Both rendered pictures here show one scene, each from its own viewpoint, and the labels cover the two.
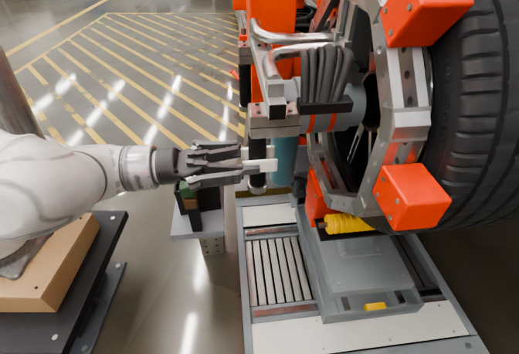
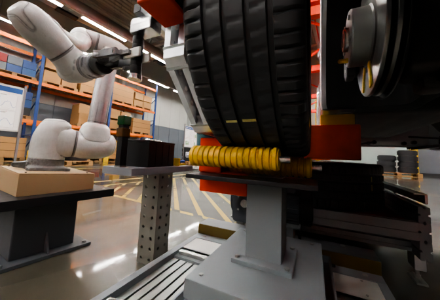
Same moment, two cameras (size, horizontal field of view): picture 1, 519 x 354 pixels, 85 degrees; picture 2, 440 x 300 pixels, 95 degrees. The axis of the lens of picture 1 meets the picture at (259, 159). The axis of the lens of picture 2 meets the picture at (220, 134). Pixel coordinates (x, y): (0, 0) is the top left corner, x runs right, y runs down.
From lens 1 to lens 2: 91 cm
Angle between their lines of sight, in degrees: 55
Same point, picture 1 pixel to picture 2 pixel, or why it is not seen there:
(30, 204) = (24, 4)
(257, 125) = (133, 23)
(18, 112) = (100, 102)
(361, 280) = (235, 285)
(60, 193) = (37, 12)
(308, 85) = not seen: outside the picture
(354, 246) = (254, 251)
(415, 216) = not seen: outside the picture
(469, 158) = not seen: outside the picture
